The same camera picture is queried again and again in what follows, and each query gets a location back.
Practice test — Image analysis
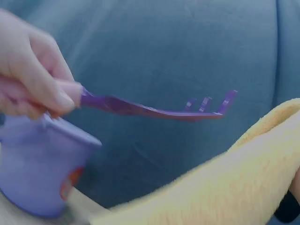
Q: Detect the person's right hand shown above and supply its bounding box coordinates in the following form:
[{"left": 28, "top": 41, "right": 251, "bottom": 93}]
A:
[{"left": 290, "top": 163, "right": 300, "bottom": 200}]

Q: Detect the person's left hand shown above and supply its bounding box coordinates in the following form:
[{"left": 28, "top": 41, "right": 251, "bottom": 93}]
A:
[{"left": 0, "top": 8, "right": 83, "bottom": 120}]

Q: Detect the purple toy rake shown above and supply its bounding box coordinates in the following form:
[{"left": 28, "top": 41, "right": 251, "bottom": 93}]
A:
[{"left": 78, "top": 86, "right": 239, "bottom": 124}]

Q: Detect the yellow terry cloth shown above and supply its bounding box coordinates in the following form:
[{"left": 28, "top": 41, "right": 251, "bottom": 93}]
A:
[{"left": 91, "top": 98, "right": 300, "bottom": 225}]

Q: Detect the purple toy bucket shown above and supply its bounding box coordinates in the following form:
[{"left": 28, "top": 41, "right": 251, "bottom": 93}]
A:
[{"left": 0, "top": 112, "right": 103, "bottom": 219}]

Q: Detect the black wrist band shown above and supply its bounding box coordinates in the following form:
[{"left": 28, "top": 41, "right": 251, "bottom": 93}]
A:
[{"left": 276, "top": 191, "right": 300, "bottom": 224}]

